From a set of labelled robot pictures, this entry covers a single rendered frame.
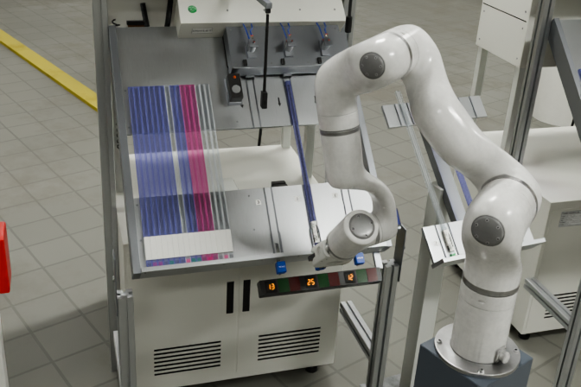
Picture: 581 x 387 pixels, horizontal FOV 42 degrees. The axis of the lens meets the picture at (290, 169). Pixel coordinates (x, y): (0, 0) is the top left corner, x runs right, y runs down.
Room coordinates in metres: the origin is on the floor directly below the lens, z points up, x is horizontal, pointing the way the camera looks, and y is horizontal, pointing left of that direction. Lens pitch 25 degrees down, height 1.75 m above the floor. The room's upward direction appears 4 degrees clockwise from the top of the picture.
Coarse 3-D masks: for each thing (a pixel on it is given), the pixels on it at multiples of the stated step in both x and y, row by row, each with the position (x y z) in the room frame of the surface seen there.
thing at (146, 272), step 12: (288, 252) 1.70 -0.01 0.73; (300, 252) 1.71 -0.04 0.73; (372, 252) 1.81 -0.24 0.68; (180, 264) 1.61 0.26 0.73; (192, 264) 1.61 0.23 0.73; (204, 264) 1.62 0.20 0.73; (216, 264) 1.64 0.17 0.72; (228, 264) 1.66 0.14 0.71; (240, 264) 1.68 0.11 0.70; (252, 264) 1.70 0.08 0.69; (264, 264) 1.72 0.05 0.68; (144, 276) 1.61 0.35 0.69; (156, 276) 1.63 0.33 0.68
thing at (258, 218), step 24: (240, 192) 1.81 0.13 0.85; (264, 192) 1.82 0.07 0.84; (288, 192) 1.84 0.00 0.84; (312, 192) 1.86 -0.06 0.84; (336, 192) 1.88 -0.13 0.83; (360, 192) 1.89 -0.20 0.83; (240, 216) 1.76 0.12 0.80; (264, 216) 1.77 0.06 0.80; (288, 216) 1.79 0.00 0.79; (336, 216) 1.82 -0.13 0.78; (240, 240) 1.71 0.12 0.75; (264, 240) 1.73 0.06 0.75; (288, 240) 1.74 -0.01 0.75; (312, 240) 1.75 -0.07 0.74; (144, 264) 1.61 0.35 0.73
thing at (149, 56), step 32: (128, 32) 2.07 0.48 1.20; (160, 32) 2.10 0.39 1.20; (128, 64) 2.00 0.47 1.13; (160, 64) 2.02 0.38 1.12; (192, 64) 2.05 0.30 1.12; (224, 64) 2.07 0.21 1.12; (224, 96) 2.00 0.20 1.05; (256, 96) 2.02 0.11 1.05; (128, 128) 1.86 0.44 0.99; (224, 128) 1.93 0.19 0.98; (256, 128) 1.96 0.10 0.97
